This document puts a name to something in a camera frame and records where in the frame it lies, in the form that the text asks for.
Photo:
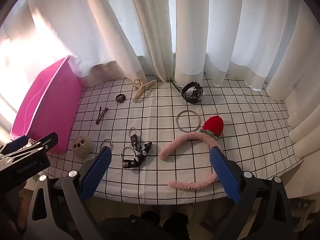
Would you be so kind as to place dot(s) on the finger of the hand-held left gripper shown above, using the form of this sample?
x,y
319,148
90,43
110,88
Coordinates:
x,y
45,142
17,141

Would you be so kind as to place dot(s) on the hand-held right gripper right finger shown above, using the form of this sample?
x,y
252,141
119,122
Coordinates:
x,y
225,173

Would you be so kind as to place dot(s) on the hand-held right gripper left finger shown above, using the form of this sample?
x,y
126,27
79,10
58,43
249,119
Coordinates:
x,y
96,171

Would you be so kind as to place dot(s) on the grey sloth face plush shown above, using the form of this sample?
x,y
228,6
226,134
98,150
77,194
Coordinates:
x,y
82,146

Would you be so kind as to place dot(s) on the pink plastic tub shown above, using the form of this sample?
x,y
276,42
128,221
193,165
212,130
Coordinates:
x,y
50,100

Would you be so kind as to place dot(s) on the silver bangle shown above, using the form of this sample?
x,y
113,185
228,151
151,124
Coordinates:
x,y
177,121

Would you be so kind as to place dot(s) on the black wrist watch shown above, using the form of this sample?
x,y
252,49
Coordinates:
x,y
192,97

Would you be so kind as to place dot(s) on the person's left hand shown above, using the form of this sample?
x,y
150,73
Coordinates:
x,y
21,212

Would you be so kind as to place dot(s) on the brown hair clip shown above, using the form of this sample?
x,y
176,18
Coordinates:
x,y
104,113

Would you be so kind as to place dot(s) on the thin dark hair clip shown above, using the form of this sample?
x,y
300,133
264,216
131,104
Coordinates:
x,y
100,112

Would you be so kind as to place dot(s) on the black checked white tablecloth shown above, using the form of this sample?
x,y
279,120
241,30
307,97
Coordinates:
x,y
155,110

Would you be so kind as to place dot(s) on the pearl hair claw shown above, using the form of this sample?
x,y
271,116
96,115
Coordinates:
x,y
140,90

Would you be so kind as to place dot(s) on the white curtain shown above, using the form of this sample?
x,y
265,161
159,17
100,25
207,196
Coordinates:
x,y
200,30

